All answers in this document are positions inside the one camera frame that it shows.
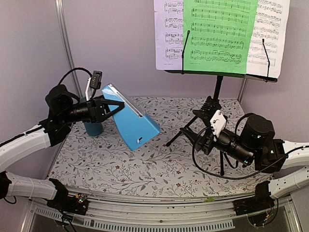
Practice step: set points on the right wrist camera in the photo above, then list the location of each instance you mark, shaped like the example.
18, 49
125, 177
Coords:
210, 113

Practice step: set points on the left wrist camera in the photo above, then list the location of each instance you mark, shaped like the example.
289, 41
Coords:
93, 84

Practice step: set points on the green paper sheet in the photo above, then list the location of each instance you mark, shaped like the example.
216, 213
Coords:
217, 35

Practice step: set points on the left aluminium frame post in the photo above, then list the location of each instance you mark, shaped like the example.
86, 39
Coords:
64, 33

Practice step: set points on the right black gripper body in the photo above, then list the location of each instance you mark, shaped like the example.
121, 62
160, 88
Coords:
208, 136

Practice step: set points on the aluminium front rail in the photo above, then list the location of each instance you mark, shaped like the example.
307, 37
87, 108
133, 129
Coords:
124, 213

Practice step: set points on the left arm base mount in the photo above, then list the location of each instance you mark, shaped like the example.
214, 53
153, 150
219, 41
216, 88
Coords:
77, 204

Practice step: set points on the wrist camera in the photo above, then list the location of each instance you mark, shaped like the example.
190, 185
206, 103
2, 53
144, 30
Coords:
93, 84
210, 113

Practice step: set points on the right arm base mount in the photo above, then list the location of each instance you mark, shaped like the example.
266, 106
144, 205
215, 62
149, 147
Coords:
260, 201

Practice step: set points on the aluminium frame post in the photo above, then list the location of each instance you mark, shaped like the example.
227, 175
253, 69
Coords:
64, 33
242, 90

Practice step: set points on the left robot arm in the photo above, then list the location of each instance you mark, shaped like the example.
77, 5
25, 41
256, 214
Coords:
65, 109

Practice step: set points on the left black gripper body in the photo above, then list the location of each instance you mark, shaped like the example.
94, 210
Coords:
93, 114

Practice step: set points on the white sheet music page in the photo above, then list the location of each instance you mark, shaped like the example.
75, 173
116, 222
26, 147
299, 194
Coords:
267, 42

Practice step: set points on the blue metronome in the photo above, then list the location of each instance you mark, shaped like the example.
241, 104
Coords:
134, 125

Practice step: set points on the right aluminium frame post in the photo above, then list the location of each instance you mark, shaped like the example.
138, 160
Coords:
242, 90

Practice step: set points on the floral table mat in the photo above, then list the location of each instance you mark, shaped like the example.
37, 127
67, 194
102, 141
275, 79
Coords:
104, 163

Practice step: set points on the purple paper sheet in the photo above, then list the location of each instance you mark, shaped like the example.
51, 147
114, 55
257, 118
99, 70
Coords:
168, 23

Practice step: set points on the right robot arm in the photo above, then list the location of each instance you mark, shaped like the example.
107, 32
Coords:
297, 154

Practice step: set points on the teal cylinder cup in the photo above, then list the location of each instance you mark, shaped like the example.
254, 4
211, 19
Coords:
93, 129

